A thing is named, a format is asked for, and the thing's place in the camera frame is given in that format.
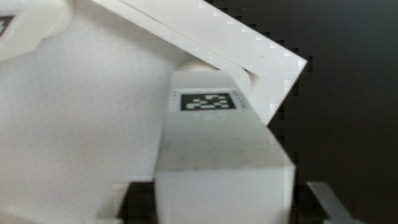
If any white desk top tray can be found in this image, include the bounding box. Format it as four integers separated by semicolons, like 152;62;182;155
0;0;265;224

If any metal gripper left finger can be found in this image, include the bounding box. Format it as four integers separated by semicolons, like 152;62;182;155
88;182;159;224

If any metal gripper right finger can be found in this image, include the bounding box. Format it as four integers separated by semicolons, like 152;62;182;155
290;182;367;224

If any white front fence bar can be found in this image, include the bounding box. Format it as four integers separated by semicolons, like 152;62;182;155
122;0;308;123

